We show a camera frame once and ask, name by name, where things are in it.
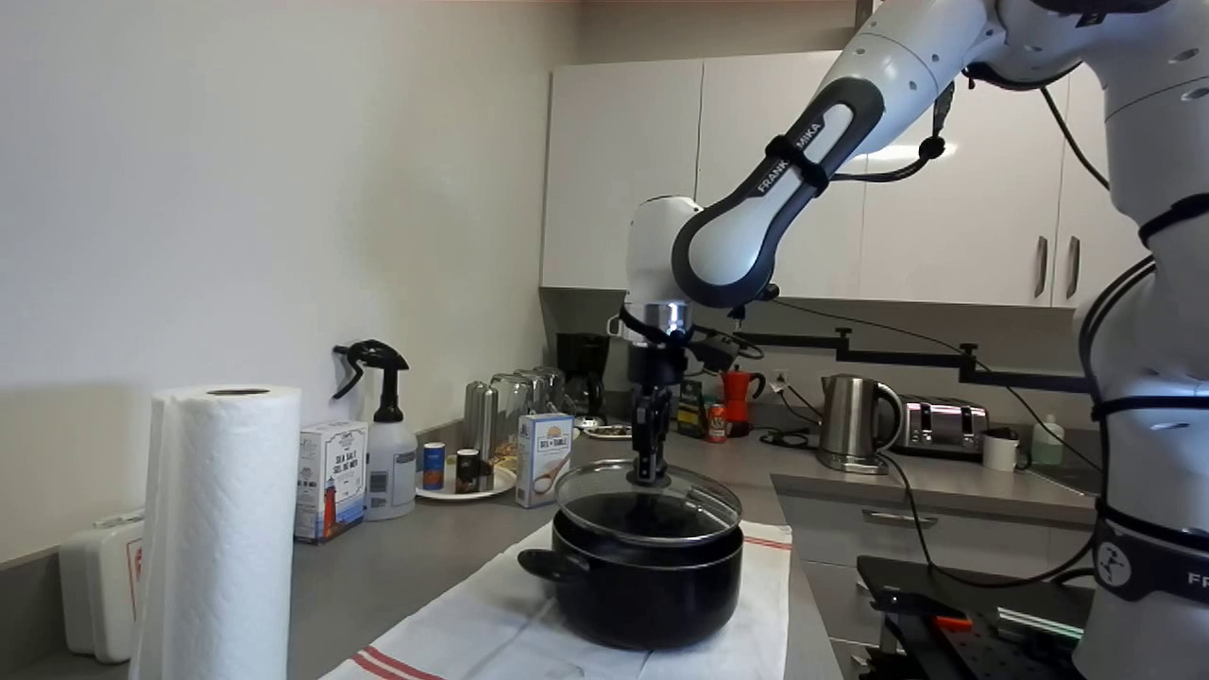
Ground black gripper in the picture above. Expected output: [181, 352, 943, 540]
[622, 335, 693, 492]

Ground glass lid black knob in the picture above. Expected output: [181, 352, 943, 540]
[550, 452, 748, 525]

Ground red moka pot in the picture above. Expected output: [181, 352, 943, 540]
[719, 364, 771, 438]

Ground black cooking pot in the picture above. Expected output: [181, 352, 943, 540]
[514, 486, 748, 652]

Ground dark bottle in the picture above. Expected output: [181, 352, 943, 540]
[672, 376, 710, 440]

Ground black coffee machine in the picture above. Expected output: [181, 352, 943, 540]
[550, 327, 622, 423]

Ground blue white carton box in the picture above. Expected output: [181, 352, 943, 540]
[514, 413, 579, 510]

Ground glass storage jars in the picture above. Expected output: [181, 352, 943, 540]
[462, 367, 568, 463]

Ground white plate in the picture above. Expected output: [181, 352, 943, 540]
[410, 463, 520, 507]

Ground steel electric kettle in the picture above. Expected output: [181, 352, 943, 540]
[815, 371, 910, 477]

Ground white towel red stripes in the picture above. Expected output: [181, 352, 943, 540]
[317, 517, 796, 680]

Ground spray bottle black trigger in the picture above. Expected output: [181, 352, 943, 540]
[327, 335, 419, 522]

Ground silver toaster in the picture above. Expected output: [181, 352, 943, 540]
[897, 393, 992, 459]

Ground white carton red print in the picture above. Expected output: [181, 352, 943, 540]
[295, 420, 374, 548]

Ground white cup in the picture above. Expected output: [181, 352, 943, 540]
[983, 432, 1022, 477]

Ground black flat device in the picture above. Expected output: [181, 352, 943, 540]
[855, 551, 1096, 680]

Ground pale green bottle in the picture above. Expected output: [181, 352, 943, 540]
[1026, 413, 1070, 473]

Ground white paper towel roll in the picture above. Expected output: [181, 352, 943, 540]
[128, 381, 305, 680]

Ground white plastic container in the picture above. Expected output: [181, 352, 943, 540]
[53, 507, 146, 667]

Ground grey drawer handle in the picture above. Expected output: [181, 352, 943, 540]
[863, 507, 941, 527]

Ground white wall cabinet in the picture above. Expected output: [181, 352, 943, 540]
[539, 49, 1153, 312]

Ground black power cable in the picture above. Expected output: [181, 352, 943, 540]
[875, 448, 1103, 594]

